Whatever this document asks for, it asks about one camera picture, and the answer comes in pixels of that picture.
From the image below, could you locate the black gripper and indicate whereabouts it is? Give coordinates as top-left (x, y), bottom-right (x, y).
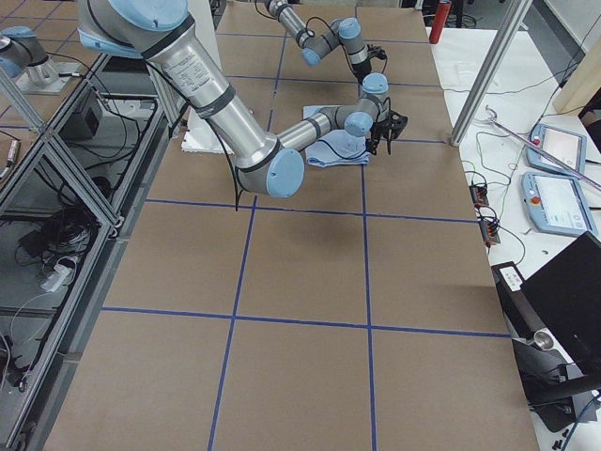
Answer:
top-left (350, 58), bottom-right (372, 84)
top-left (367, 113), bottom-right (391, 155)

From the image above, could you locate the light blue t-shirt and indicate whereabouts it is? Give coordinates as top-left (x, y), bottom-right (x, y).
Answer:
top-left (304, 130), bottom-right (370, 168)

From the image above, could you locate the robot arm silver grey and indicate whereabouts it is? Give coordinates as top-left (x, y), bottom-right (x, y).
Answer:
top-left (77, 1), bottom-right (407, 198)
top-left (262, 0), bottom-right (373, 84)

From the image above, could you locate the red cylinder bottle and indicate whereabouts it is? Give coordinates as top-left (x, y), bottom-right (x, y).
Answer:
top-left (428, 0), bottom-right (452, 45)

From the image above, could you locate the reacher grabber stick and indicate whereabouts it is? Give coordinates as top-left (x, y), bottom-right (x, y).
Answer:
top-left (485, 105), bottom-right (600, 192)

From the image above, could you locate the blue teach pendant near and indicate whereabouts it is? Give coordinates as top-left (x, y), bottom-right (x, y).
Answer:
top-left (520, 172), bottom-right (597, 237)

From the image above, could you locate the blue teach pendant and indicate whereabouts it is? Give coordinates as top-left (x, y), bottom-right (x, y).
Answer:
top-left (526, 124), bottom-right (587, 175)
top-left (520, 172), bottom-right (597, 237)

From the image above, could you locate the blue teach pendant far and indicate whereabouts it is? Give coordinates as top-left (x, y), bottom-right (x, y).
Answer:
top-left (526, 124), bottom-right (587, 175)

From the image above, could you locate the black laptop on stand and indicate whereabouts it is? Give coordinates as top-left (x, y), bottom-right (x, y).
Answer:
top-left (492, 232), bottom-right (600, 432)

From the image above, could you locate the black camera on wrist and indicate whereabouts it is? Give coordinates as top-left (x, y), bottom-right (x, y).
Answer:
top-left (367, 44), bottom-right (388, 61)
top-left (388, 111), bottom-right (408, 141)

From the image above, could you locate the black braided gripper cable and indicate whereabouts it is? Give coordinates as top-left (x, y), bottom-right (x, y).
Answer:
top-left (220, 126), bottom-right (377, 213)

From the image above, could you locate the aluminium frame post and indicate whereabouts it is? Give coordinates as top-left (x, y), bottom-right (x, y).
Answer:
top-left (450, 0), bottom-right (532, 147)

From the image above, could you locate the white robot mounting base plate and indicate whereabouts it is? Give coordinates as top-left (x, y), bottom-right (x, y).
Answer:
top-left (177, 0), bottom-right (223, 153)

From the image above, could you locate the aluminium frame rack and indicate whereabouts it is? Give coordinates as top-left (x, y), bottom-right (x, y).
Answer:
top-left (1, 54), bottom-right (184, 450)

